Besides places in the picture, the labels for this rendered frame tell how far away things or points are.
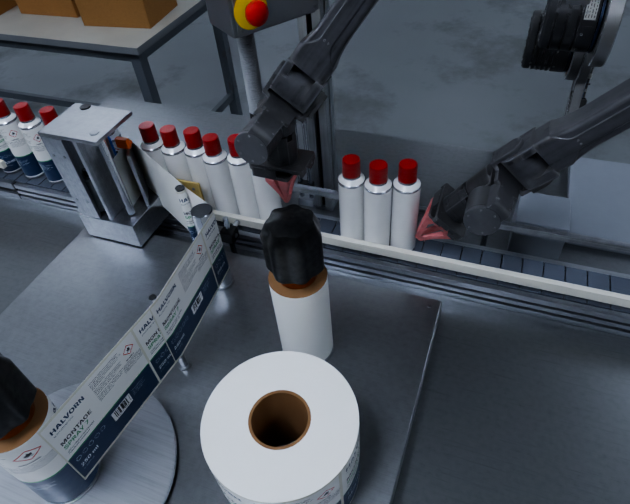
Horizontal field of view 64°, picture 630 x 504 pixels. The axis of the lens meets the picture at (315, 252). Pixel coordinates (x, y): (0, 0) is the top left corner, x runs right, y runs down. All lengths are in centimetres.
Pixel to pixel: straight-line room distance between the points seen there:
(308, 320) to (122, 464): 35
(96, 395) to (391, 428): 43
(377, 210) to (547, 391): 42
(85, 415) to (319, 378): 31
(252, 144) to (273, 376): 34
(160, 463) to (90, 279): 45
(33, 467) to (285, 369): 33
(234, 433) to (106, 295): 50
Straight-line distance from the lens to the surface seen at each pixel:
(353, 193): 95
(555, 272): 106
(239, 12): 89
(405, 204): 95
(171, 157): 111
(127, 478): 85
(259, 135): 78
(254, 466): 66
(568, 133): 82
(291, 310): 75
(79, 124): 108
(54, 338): 106
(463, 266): 98
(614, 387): 101
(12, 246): 140
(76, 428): 77
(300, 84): 80
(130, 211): 113
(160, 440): 86
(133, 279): 109
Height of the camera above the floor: 163
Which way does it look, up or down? 45 degrees down
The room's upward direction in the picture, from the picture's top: 6 degrees counter-clockwise
